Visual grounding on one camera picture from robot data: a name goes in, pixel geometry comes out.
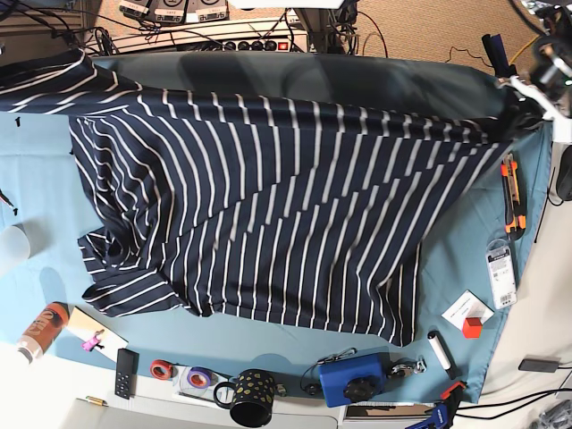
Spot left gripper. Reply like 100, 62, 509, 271
496, 38, 571, 139

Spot navy white striped t-shirt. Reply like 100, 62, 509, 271
1, 50, 512, 347

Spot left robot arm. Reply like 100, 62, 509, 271
499, 1, 571, 146

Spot blue black bar clamp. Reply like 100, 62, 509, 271
481, 34, 517, 84

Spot black computer mouse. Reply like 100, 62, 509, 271
555, 146, 572, 201

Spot orange black utility knife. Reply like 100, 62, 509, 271
500, 153, 526, 241

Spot light blue table cloth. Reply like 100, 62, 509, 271
0, 50, 555, 406

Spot clear plastic blister pack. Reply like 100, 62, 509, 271
485, 239, 517, 309

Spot white card packet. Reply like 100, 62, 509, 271
442, 290, 494, 331

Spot red small cube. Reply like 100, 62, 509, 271
461, 317, 483, 339

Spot black power adapter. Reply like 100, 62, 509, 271
517, 357, 560, 374

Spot white black marker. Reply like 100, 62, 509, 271
427, 331, 456, 380

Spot metal carabiner keyring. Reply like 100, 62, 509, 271
388, 357, 427, 380

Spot blue orange bottom clamp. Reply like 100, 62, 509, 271
407, 381, 467, 429

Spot blue box black knob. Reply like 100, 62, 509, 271
318, 354, 387, 408

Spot black mug gold dots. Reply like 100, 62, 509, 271
213, 369, 276, 428

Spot purple tape roll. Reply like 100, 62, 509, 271
187, 367, 212, 390

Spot red tape roll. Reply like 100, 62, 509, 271
149, 359, 173, 381

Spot black remote control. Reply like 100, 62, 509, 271
114, 349, 139, 400

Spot tan cardboard sheet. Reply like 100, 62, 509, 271
67, 307, 129, 362

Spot translucent white plastic cup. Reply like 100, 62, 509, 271
0, 225, 30, 276

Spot orange brown bottle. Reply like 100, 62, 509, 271
16, 302, 70, 364

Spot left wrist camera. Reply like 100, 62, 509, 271
552, 117, 572, 146

